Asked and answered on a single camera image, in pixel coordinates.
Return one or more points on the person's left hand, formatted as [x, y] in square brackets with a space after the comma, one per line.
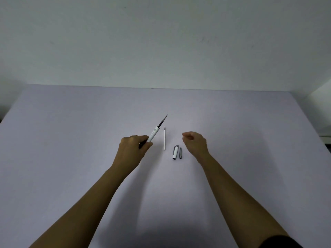
[129, 149]

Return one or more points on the person's right hand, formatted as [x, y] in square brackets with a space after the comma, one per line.
[197, 145]

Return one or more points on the person's left thumb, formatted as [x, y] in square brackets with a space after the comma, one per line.
[147, 145]

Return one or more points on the person's right fingers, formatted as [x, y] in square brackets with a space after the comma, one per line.
[188, 136]

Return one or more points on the white pen barrel with refill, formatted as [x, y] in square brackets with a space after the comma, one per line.
[155, 130]

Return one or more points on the person's right forearm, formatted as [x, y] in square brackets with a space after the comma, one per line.
[240, 201]

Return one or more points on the person's left forearm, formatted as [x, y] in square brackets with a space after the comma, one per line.
[85, 206]

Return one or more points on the white pen refill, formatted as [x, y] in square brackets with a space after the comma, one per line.
[164, 139]

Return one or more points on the grey pen tip cone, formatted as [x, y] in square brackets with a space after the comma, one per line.
[181, 153]

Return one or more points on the white pen cap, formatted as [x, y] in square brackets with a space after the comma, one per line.
[175, 152]

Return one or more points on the black sleeve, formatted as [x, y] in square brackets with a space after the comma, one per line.
[280, 242]

